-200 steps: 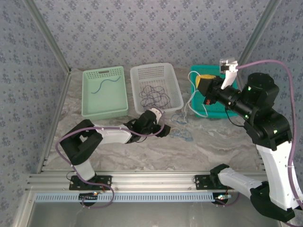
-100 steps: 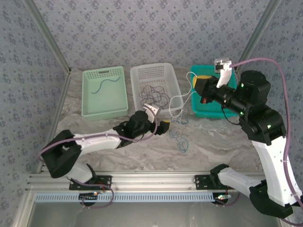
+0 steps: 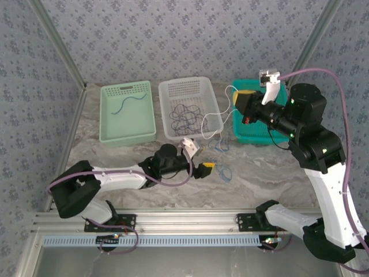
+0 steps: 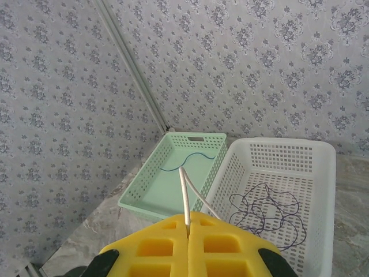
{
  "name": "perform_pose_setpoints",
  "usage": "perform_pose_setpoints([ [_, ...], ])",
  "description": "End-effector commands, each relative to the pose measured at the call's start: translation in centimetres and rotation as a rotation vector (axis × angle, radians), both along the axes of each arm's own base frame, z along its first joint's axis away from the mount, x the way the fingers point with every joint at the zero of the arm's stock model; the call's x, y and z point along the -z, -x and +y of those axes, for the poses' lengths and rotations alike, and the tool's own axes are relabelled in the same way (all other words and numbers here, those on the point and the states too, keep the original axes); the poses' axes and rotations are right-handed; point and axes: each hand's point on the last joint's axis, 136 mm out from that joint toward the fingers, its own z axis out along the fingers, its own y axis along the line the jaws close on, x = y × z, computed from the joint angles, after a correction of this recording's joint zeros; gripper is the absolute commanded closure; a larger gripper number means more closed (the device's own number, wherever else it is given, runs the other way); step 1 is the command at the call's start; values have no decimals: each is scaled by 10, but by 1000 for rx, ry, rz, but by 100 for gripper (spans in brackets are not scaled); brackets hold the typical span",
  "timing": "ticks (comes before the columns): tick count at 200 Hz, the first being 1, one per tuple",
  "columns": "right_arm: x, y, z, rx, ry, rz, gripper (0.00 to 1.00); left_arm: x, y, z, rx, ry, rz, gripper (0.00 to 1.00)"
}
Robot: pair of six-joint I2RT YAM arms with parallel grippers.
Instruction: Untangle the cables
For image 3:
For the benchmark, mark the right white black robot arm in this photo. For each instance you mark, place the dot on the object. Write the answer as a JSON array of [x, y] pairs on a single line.
[[331, 196]]

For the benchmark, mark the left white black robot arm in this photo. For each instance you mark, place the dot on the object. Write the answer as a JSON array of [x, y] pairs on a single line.
[[121, 180]]

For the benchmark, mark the teal plastic basket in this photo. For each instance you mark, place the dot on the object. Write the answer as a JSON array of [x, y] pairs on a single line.
[[253, 135]]

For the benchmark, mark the marble print table cloth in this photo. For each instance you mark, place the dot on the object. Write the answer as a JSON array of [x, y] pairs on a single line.
[[173, 196]]

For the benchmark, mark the light green plastic basket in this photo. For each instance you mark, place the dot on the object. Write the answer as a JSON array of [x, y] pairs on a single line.
[[127, 127]]

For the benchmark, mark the white plastic basket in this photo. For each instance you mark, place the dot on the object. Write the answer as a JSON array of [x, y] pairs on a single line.
[[184, 86]]

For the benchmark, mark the small black circuit board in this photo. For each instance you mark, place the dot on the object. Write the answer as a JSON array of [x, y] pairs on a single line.
[[108, 240], [271, 241]]

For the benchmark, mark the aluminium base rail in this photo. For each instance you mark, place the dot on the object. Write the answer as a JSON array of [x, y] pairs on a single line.
[[187, 220]]

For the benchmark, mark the aluminium frame post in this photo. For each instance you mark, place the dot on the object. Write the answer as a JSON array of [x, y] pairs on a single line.
[[60, 43], [311, 43]]

